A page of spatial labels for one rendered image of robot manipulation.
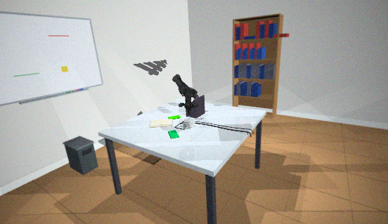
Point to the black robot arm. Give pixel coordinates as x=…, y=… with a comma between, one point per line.
x=184, y=90

